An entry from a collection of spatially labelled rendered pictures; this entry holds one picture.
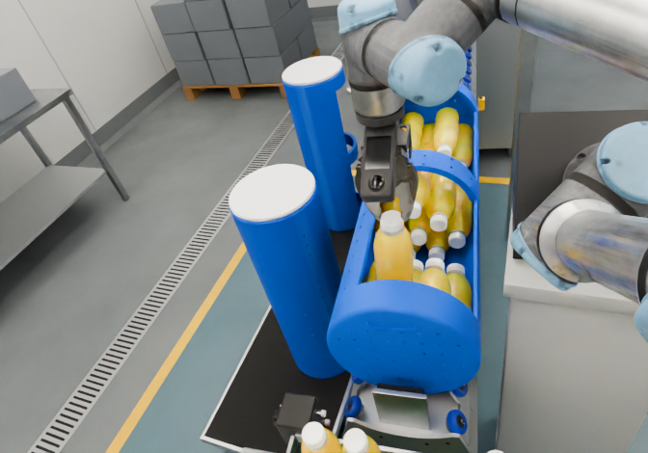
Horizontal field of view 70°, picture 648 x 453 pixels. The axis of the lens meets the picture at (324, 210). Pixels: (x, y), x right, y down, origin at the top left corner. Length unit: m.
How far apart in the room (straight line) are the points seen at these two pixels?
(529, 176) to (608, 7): 0.53
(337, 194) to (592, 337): 1.58
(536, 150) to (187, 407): 1.87
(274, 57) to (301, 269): 3.03
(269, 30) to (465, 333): 3.65
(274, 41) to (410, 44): 3.74
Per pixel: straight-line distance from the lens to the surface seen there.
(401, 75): 0.53
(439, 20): 0.55
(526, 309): 1.01
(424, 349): 0.88
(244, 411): 2.05
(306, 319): 1.68
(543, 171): 0.97
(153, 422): 2.39
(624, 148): 0.76
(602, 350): 1.10
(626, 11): 0.48
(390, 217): 0.80
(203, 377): 2.40
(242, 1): 4.24
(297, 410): 1.00
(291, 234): 1.39
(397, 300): 0.81
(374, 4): 0.61
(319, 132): 2.17
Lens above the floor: 1.87
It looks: 39 degrees down
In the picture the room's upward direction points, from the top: 15 degrees counter-clockwise
